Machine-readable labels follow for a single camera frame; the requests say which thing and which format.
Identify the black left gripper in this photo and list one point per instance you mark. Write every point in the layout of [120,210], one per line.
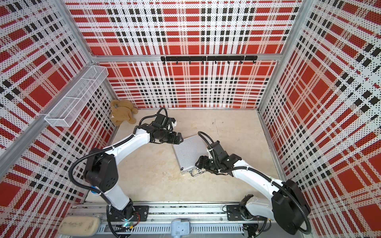
[172,140]

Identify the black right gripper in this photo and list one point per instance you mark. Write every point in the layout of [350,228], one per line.
[203,163]

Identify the silver aluminium poker case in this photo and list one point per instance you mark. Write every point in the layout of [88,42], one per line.
[188,153]

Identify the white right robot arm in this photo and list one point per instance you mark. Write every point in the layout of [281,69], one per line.
[285,202]

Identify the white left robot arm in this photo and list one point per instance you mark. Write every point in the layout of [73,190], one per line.
[98,171]

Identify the tan teddy bear plush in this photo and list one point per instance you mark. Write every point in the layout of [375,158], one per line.
[122,110]

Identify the beige foam pad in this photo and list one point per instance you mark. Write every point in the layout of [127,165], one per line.
[79,226]

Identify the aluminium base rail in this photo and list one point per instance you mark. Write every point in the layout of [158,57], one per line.
[154,218]

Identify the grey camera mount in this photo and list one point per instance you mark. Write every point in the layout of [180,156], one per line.
[180,227]

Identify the black hook rail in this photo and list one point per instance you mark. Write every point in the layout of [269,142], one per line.
[208,58]

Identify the white wire mesh shelf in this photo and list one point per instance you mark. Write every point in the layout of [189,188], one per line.
[66,111]

